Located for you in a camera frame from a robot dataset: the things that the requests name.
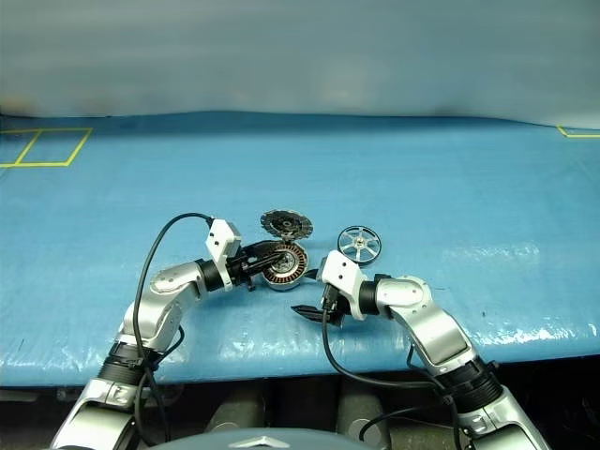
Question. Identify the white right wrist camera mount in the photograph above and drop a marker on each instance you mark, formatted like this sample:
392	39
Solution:
342	276

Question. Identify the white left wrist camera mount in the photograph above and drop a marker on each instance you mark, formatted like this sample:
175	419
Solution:
222	239

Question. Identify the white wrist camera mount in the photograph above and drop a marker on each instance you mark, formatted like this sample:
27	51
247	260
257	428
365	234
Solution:
222	239
342	276

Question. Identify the grey rounded cylinder under table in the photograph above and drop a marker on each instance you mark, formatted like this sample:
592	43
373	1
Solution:
236	410
363	412

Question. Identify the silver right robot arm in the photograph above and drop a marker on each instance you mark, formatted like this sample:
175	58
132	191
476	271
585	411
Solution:
436	323

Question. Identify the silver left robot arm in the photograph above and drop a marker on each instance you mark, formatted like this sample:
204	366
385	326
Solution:
159	300

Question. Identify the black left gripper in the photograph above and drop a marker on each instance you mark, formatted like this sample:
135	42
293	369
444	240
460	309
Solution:
241	267

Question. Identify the round motor housing lid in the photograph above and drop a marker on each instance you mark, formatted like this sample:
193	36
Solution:
287	224

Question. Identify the silver spoked rotor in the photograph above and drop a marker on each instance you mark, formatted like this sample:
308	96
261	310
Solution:
360	240

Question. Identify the motor housing with copper windings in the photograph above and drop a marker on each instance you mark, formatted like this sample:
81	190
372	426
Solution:
290	274

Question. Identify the blue plastic table cover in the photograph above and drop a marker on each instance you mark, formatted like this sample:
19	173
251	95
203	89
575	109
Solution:
300	164

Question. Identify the grey robot torso with emblem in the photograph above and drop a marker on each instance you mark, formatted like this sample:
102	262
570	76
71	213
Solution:
262	441

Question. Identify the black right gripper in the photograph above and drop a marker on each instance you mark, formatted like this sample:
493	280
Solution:
335	309

